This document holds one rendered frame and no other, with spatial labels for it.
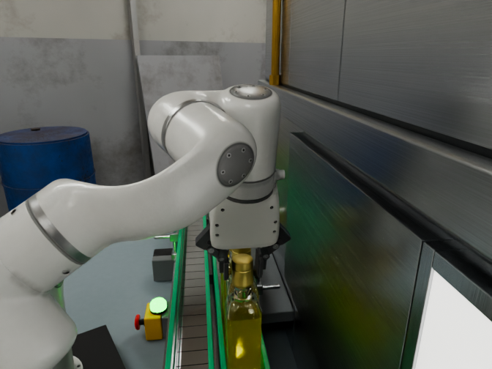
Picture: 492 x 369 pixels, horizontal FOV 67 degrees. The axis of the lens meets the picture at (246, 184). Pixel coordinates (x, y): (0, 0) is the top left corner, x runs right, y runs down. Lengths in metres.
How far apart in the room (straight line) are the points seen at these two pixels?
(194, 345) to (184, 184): 0.58
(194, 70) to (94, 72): 0.89
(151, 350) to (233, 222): 0.62
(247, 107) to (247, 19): 3.79
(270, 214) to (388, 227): 0.18
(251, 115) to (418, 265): 0.22
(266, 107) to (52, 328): 0.31
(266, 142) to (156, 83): 3.10
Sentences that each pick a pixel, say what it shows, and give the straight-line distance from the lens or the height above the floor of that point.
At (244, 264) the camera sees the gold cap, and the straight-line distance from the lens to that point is 0.58.
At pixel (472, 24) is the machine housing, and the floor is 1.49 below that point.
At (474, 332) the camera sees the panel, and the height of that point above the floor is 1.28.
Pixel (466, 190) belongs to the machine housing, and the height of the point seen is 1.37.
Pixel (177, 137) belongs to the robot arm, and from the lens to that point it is 0.37.
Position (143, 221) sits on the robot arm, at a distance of 0.35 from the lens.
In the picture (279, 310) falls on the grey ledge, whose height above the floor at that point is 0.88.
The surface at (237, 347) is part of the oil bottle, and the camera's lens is 0.66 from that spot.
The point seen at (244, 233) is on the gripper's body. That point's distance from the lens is 0.52.
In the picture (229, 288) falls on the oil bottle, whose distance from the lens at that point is 0.67.
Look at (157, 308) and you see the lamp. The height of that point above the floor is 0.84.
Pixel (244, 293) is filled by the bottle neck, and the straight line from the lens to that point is 0.62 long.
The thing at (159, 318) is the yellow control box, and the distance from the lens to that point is 1.04.
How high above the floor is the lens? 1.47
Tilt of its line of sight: 19 degrees down
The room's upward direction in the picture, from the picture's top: straight up
